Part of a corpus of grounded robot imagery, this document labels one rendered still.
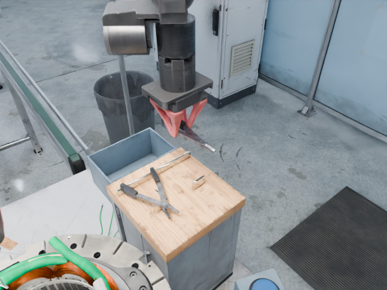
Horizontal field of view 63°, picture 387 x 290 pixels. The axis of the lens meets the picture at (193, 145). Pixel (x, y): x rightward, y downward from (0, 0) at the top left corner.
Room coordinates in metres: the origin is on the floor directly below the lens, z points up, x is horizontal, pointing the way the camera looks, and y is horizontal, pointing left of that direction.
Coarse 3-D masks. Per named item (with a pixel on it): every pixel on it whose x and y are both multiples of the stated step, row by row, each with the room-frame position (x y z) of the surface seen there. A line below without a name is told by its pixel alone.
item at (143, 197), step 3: (138, 195) 0.39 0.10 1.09; (141, 195) 0.39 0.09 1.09; (144, 195) 0.39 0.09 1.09; (138, 198) 0.38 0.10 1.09; (141, 198) 0.38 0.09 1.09; (144, 198) 0.38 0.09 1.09; (147, 198) 0.38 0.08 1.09; (150, 198) 0.38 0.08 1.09; (147, 201) 0.37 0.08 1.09; (150, 201) 0.37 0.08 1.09; (153, 201) 0.37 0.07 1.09; (156, 201) 0.37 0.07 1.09; (159, 201) 0.37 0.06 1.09; (156, 204) 0.37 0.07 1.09; (159, 204) 0.36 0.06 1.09
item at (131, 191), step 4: (120, 184) 0.41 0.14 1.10; (124, 184) 0.41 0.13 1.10; (120, 188) 0.41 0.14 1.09; (124, 188) 0.40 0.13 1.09; (128, 188) 0.40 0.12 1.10; (132, 188) 0.40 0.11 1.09; (124, 192) 0.40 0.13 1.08; (128, 192) 0.40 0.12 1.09; (132, 192) 0.39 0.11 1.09; (136, 192) 0.39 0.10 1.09; (132, 196) 0.39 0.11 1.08
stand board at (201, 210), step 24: (144, 168) 0.48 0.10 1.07; (192, 168) 0.48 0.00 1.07; (144, 192) 0.42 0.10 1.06; (168, 192) 0.42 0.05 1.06; (192, 192) 0.42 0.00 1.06; (216, 192) 0.42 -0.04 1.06; (144, 216) 0.36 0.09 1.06; (192, 216) 0.36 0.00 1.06; (216, 216) 0.36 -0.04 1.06; (168, 240) 0.31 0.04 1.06; (192, 240) 0.32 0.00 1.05
